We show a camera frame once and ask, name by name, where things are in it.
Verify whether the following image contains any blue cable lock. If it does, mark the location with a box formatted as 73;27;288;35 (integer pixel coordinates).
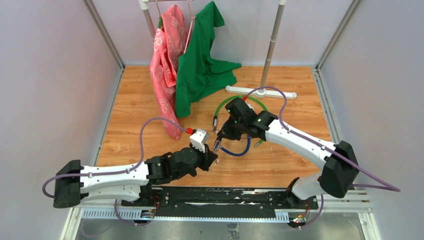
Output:
212;122;252;159

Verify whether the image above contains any green cable lock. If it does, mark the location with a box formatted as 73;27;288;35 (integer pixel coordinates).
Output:
224;95;277;144

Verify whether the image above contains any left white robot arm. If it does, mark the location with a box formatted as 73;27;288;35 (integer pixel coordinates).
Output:
53;146;218;209

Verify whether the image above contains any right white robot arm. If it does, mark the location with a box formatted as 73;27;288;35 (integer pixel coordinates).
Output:
218;97;359;209

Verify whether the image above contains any white clothes rack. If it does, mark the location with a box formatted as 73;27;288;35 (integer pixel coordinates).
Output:
138;0;297;100

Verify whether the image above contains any green t-shirt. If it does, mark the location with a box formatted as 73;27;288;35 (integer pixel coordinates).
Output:
174;1;242;118

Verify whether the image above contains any left circuit board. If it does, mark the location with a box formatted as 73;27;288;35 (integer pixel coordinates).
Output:
141;196;161;219

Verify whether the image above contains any circuit board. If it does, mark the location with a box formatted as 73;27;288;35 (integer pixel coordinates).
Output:
141;196;161;219
288;206;310;228

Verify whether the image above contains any pink patterned garment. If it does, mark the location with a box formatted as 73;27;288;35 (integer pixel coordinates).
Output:
149;4;188;140

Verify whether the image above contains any right circuit board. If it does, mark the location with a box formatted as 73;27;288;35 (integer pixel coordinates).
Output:
288;206;310;228

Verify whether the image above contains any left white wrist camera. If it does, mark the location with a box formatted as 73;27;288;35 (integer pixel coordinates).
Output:
189;128;209;153

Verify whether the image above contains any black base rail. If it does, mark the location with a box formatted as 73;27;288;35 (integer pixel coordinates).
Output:
117;186;319;220

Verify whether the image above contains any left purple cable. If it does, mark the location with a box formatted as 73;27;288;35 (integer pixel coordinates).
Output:
42;117;194;227

